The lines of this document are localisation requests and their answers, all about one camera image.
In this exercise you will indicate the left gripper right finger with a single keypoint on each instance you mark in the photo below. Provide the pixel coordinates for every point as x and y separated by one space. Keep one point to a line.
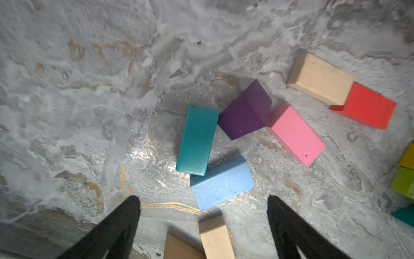
292 234

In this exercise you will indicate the yellow block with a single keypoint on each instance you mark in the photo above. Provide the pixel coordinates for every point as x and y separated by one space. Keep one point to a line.
407 160

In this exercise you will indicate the teal rectangular block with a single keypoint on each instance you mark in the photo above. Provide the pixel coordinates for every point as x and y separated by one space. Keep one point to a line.
196 144

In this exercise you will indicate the pink block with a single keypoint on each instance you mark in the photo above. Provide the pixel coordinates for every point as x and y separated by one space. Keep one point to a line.
294 134

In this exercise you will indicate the green block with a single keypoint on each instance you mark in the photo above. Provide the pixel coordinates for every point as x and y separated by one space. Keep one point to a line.
403 183

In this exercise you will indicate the purple block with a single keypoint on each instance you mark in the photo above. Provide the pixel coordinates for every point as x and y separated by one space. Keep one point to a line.
249 112

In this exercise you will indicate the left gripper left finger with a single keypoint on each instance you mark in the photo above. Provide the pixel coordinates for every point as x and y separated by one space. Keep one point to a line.
112 238

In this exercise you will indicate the small teal block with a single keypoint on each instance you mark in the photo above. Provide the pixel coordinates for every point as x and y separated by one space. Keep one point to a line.
405 215

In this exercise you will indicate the natural wood rectangular block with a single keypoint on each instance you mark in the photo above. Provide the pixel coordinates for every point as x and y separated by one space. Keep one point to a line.
320 80

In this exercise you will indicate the red block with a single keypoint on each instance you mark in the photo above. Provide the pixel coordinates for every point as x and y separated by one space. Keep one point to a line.
366 107

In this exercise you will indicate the light blue block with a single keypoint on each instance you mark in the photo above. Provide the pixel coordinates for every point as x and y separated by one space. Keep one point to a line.
222 183

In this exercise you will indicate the natural wood square block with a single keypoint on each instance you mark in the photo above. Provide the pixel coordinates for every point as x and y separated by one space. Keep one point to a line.
216 239

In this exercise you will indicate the natural wood triangle block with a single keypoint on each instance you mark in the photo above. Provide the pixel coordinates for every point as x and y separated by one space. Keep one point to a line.
177 249

